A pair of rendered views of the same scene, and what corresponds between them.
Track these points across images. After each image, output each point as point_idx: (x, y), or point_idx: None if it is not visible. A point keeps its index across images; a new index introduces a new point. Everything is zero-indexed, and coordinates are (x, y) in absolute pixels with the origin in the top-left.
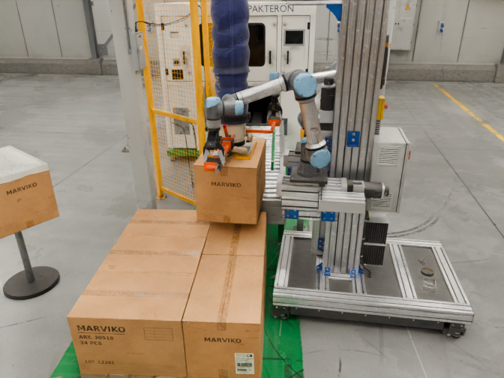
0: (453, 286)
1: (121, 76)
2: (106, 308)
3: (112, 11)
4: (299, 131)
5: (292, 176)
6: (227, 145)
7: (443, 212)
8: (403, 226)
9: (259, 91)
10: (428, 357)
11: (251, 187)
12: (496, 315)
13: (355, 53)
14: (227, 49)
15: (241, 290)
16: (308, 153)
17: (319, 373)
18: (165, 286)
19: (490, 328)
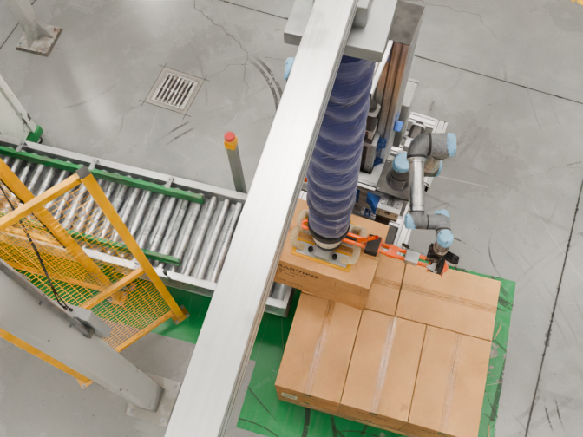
0: (412, 118)
1: (90, 366)
2: (469, 406)
3: (49, 338)
4: (12, 120)
5: (404, 196)
6: (383, 243)
7: (249, 48)
8: (267, 101)
9: (423, 185)
10: (454, 172)
11: (385, 239)
12: (417, 101)
13: (406, 71)
14: (354, 191)
15: (457, 288)
16: (432, 173)
17: (460, 255)
18: (442, 353)
19: (431, 114)
